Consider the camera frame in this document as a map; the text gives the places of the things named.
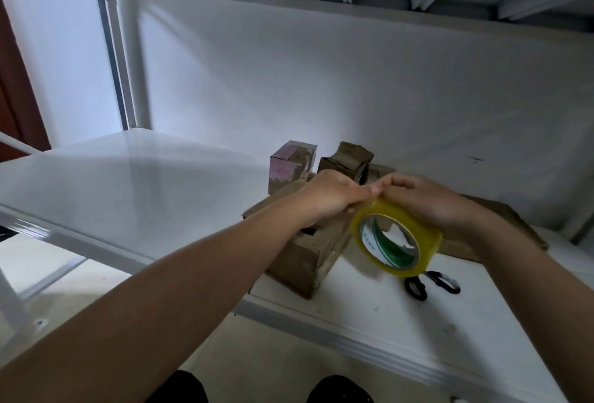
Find person's right hand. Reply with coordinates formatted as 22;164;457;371
368;172;493;237

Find person's left hand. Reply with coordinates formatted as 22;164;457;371
286;169;384;229

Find corrugated cardboard box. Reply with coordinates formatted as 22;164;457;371
317;141;376;186

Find yellow tape roll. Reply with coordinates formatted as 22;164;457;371
350;198;445;279

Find pink carton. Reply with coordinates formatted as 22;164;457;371
267;140;319;197

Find small cardboard box red label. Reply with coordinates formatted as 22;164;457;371
366;163;398;184

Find long cardboard box white label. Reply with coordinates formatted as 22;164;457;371
242;178;358;301

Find black handled scissors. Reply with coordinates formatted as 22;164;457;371
403;270;462;303

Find person's left forearm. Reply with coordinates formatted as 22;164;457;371
0;198;312;403

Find person's right forearm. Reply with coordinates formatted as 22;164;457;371
468;217;594;403

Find person's black trousers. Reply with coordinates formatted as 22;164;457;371
144;369;376;403

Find white metal shelf rack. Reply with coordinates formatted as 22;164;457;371
0;0;594;403

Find perforated white metal rack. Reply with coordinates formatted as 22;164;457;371
0;129;89;325

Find red-brown door frame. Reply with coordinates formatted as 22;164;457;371
0;0;52;162

